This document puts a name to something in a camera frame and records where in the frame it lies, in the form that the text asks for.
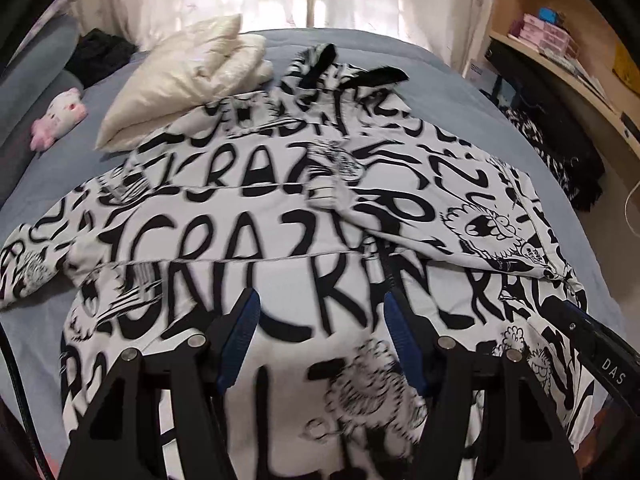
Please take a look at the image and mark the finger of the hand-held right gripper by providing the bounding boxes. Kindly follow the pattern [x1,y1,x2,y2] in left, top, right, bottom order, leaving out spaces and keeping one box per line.
[542,297,601,348]

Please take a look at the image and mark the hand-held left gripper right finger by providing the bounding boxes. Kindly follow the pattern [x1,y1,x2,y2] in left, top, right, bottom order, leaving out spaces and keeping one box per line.
[382,287,571,480]

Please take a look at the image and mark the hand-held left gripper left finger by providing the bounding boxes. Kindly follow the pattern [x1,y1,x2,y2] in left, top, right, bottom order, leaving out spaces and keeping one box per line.
[57,290,263,480]

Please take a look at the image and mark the black and white printed hoodie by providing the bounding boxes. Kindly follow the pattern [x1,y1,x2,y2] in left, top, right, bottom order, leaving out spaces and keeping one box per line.
[0,42,603,480]

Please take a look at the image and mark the black clothes beside bed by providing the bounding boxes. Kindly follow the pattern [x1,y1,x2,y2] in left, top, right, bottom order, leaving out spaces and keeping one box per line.
[480,40,608,211]

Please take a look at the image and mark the black and white patterned cloth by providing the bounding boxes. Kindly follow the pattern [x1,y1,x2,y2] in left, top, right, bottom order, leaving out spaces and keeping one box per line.
[502,105,568,186]

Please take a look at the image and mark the wooden shelf desk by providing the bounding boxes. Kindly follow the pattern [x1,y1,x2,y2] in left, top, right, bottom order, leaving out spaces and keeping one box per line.
[487,0,640,221]

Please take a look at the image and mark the blue bed blanket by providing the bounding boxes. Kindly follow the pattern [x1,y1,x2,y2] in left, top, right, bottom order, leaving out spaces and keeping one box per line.
[0,27,626,461]

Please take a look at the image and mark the stack of papers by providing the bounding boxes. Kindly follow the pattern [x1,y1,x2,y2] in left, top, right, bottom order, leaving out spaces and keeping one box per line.
[562,55,618,106]

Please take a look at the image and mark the cream white puffer jacket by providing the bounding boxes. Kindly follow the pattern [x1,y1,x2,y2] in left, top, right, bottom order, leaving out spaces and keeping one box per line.
[95,14,275,152]

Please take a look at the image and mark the yellow packet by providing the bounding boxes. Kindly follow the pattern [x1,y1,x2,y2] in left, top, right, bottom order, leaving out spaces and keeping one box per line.
[612,42,640,83]

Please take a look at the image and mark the white printed box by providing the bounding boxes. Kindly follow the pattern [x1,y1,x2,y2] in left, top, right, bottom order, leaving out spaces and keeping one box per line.
[462,57,488,83]

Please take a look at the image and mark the pink and white plush toy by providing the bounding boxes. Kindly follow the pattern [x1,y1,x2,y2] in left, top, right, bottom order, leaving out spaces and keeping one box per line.
[30,87,86,152]

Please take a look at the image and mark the pink drawer organizer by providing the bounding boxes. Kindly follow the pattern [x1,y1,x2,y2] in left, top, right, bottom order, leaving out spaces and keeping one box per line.
[507,12,576,56]

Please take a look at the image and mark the black garment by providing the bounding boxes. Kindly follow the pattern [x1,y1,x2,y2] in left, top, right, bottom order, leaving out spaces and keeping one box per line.
[65,29,138,88]

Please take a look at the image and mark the grey-blue folded blanket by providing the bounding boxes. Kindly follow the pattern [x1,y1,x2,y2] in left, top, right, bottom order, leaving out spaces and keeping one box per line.
[0,12,83,196]

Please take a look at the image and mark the white cable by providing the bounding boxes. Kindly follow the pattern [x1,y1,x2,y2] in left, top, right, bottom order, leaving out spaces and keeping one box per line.
[622,180,640,238]

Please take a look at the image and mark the black cable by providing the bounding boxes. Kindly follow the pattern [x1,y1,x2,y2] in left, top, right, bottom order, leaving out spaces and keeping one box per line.
[0,325,51,480]

